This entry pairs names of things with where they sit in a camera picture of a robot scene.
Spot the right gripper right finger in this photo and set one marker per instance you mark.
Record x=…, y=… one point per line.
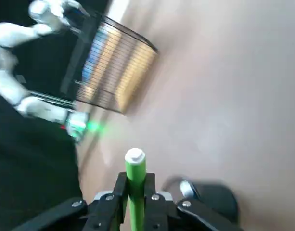
x=161, y=214

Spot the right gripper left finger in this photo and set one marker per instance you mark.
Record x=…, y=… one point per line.
x=106, y=211

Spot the green marker pen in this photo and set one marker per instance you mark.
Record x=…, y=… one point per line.
x=135, y=192

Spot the black backdrop curtain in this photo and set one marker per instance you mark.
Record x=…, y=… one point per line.
x=29, y=180

